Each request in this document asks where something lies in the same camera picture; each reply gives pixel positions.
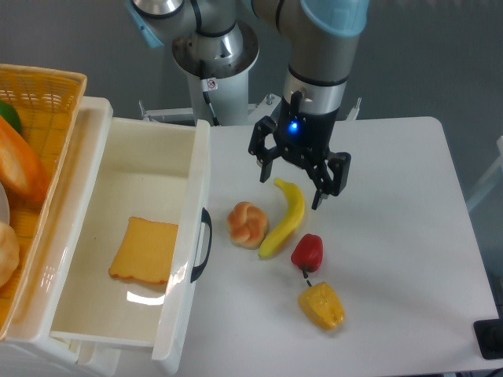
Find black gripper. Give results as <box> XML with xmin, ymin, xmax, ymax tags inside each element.
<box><xmin>248</xmin><ymin>90</ymin><xmax>351</xmax><ymax>210</ymax></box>

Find white drawer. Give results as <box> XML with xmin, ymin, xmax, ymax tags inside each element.
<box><xmin>50</xmin><ymin>115</ymin><xmax>211</xmax><ymax>361</ymax></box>

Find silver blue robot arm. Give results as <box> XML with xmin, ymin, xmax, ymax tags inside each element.
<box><xmin>127</xmin><ymin>1</ymin><xmax>369</xmax><ymax>207</ymax></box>

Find white drawer cabinet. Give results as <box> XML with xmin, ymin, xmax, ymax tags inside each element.
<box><xmin>1</xmin><ymin>97</ymin><xmax>120</xmax><ymax>376</ymax></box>

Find yellow banana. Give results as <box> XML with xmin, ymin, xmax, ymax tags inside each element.
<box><xmin>258</xmin><ymin>178</ymin><xmax>305</xmax><ymax>259</ymax></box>

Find knotted bread roll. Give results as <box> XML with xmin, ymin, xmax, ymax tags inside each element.
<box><xmin>226</xmin><ymin>201</ymin><xmax>269</xmax><ymax>250</ymax></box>

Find red bell pepper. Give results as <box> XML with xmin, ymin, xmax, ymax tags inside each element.
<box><xmin>291</xmin><ymin>233</ymin><xmax>324</xmax><ymax>279</ymax></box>

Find yellow bell pepper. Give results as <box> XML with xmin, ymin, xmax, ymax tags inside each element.
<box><xmin>297</xmin><ymin>282</ymin><xmax>345</xmax><ymax>331</ymax></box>

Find orange toast slice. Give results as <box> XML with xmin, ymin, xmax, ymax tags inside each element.
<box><xmin>108</xmin><ymin>217</ymin><xmax>178</xmax><ymax>284</ymax></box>

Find yellow woven basket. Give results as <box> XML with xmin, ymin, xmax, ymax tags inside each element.
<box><xmin>1</xmin><ymin>64</ymin><xmax>87</xmax><ymax>340</ymax></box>

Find black device at table edge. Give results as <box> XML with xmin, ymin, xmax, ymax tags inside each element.
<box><xmin>473</xmin><ymin>319</ymin><xmax>502</xmax><ymax>360</ymax></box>

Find orange baguette bread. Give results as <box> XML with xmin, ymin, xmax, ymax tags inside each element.
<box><xmin>1</xmin><ymin>117</ymin><xmax>50</xmax><ymax>203</ymax></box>

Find green vegetable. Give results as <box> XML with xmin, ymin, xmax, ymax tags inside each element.
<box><xmin>0</xmin><ymin>101</ymin><xmax>22</xmax><ymax>135</ymax></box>

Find white plate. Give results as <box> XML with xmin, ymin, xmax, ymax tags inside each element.
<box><xmin>0</xmin><ymin>184</ymin><xmax>10</xmax><ymax>224</ymax></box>

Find round beige bread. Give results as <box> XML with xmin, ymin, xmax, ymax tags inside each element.
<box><xmin>0</xmin><ymin>221</ymin><xmax>20</xmax><ymax>287</ymax></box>

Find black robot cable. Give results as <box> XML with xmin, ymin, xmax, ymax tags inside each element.
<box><xmin>198</xmin><ymin>58</ymin><xmax>221</xmax><ymax>127</ymax></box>

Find black drawer handle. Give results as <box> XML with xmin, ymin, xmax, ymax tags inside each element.
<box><xmin>190</xmin><ymin>207</ymin><xmax>213</xmax><ymax>283</ymax></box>

